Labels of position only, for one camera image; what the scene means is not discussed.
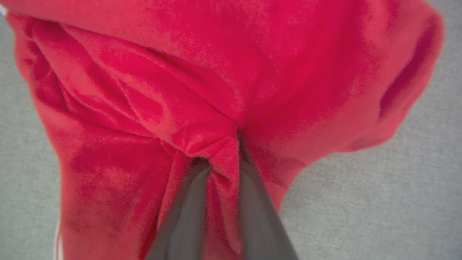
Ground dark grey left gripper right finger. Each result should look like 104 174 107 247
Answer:
236 133 300 260

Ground red and white basketball jersey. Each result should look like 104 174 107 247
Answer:
0 0 444 260

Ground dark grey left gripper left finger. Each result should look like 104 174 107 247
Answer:
144 158 213 260

